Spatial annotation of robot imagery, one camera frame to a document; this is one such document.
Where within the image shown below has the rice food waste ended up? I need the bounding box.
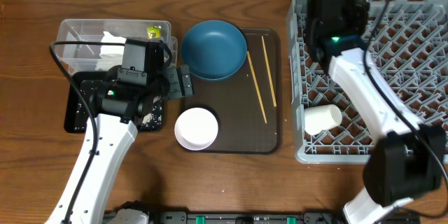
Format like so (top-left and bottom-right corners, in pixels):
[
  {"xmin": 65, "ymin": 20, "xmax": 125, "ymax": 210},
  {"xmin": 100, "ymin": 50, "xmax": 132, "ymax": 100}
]
[{"xmin": 140, "ymin": 101, "xmax": 163, "ymax": 132}]

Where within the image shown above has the blue round plate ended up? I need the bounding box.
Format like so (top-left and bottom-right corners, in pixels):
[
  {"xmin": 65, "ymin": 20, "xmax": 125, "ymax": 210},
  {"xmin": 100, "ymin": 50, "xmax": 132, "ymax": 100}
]
[{"xmin": 181, "ymin": 20, "xmax": 248, "ymax": 81}]

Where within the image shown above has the white pink shallow bowl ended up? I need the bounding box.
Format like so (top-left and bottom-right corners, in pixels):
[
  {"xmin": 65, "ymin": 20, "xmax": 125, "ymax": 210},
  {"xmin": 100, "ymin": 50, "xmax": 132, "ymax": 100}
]
[{"xmin": 174, "ymin": 107, "xmax": 219, "ymax": 151}]

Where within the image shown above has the green orange snack wrapper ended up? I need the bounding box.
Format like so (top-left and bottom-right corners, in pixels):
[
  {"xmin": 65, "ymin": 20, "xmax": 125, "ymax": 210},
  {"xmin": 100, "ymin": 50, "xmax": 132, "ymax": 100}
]
[{"xmin": 147, "ymin": 26, "xmax": 162, "ymax": 39}]

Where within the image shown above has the white paper napkin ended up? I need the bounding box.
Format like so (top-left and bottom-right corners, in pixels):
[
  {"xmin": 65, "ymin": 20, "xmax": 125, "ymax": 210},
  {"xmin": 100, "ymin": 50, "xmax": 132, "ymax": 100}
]
[{"xmin": 95, "ymin": 31, "xmax": 127, "ymax": 71}]

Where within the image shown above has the white plastic cup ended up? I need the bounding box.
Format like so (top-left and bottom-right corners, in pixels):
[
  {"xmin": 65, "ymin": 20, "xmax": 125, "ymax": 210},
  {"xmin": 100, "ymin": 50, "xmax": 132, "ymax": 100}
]
[{"xmin": 304, "ymin": 104, "xmax": 342, "ymax": 136}]

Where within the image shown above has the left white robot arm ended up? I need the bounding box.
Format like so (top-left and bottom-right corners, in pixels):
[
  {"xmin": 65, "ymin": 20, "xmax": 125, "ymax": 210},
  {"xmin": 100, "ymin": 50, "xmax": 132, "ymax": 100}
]
[{"xmin": 47, "ymin": 38, "xmax": 193, "ymax": 223}]

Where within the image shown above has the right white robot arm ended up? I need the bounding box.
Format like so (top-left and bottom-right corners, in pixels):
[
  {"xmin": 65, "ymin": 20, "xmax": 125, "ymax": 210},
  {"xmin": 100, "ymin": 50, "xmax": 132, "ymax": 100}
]
[{"xmin": 304, "ymin": 0, "xmax": 447, "ymax": 223}]

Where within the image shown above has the clear plastic waste bin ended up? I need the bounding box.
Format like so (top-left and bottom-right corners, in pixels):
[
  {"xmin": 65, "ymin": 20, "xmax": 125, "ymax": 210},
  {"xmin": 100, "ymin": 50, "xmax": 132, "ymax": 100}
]
[{"xmin": 55, "ymin": 19, "xmax": 178, "ymax": 75}]

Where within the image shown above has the grey plastic dishwasher rack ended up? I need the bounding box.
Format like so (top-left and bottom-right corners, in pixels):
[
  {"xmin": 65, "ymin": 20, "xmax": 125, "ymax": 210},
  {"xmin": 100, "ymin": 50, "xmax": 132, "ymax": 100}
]
[{"xmin": 286, "ymin": 0, "xmax": 447, "ymax": 164}]

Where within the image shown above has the brown plastic serving tray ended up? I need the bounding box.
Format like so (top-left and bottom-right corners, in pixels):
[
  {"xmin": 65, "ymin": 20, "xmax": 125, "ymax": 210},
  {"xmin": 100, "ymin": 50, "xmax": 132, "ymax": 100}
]
[{"xmin": 181, "ymin": 28, "xmax": 282, "ymax": 155}]

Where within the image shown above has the left wooden chopstick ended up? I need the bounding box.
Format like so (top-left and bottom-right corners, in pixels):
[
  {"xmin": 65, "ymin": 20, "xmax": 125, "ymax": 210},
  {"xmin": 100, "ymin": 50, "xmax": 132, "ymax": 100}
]
[{"xmin": 246, "ymin": 51, "xmax": 267, "ymax": 124}]

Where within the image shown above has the wooden chopstick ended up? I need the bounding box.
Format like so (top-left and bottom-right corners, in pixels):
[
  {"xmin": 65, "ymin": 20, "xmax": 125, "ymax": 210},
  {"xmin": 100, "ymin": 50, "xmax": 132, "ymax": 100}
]
[
  {"xmin": 261, "ymin": 35, "xmax": 277, "ymax": 107},
  {"xmin": 246, "ymin": 51, "xmax": 267, "ymax": 124}
]

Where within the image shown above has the right wooden chopstick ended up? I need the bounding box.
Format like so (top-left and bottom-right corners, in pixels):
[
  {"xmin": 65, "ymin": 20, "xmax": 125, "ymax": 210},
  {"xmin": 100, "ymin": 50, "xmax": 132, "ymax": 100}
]
[{"xmin": 261, "ymin": 35, "xmax": 277, "ymax": 107}]

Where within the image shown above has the black plastic tray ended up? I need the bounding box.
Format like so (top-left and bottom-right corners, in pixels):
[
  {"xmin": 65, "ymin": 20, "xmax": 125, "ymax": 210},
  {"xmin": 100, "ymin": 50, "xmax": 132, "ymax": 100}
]
[{"xmin": 63, "ymin": 71, "xmax": 165, "ymax": 134}]

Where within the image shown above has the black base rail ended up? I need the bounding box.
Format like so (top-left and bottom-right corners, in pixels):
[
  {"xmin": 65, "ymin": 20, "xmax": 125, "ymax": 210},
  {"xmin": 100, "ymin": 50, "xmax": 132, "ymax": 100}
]
[{"xmin": 103, "ymin": 201, "xmax": 421, "ymax": 224}]

